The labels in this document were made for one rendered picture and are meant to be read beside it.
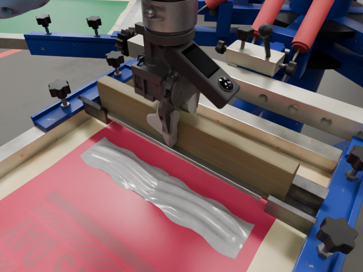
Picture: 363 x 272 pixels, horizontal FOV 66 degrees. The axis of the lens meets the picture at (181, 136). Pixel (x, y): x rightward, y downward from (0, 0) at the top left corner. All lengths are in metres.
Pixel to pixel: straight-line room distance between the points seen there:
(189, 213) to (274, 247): 0.14
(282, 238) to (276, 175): 0.12
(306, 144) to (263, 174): 0.18
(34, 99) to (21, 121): 0.29
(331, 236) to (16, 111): 2.41
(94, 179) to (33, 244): 0.14
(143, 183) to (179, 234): 0.12
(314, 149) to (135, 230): 0.36
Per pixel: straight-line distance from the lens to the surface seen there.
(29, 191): 0.59
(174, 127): 0.47
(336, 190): 0.53
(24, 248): 0.53
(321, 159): 0.60
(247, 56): 0.69
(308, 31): 0.84
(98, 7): 1.38
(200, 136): 0.47
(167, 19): 0.38
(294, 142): 0.60
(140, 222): 0.50
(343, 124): 0.63
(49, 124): 0.64
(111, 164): 0.58
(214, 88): 0.39
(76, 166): 0.60
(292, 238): 0.51
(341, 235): 0.41
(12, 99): 2.74
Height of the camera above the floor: 1.38
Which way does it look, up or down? 43 degrees down
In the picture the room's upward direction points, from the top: straight up
